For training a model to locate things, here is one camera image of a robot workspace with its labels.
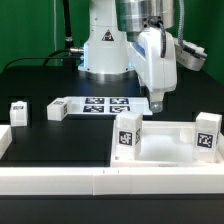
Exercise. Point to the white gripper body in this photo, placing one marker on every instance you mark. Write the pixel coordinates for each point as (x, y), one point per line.
(157, 73)

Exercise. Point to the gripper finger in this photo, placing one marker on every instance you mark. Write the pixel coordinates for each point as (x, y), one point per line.
(156, 101)

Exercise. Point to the white square tabletop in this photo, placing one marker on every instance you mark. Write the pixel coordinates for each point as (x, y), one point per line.
(167, 144)

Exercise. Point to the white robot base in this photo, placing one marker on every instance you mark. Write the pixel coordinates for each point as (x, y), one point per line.
(105, 51)

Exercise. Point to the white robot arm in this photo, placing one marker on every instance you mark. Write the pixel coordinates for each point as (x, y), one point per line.
(135, 16)

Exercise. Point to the white fiducial marker board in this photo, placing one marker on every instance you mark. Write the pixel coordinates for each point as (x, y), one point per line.
(108, 105)

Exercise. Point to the black vertical pole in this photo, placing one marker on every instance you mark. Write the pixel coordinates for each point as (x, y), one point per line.
(68, 33)

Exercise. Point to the white obstacle fence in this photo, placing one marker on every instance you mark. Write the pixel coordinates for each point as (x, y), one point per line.
(109, 181)

